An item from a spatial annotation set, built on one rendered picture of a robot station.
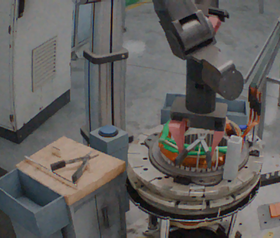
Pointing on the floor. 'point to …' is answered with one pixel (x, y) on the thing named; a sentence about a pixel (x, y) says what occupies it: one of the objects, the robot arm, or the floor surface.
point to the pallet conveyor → (259, 82)
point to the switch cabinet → (24, 64)
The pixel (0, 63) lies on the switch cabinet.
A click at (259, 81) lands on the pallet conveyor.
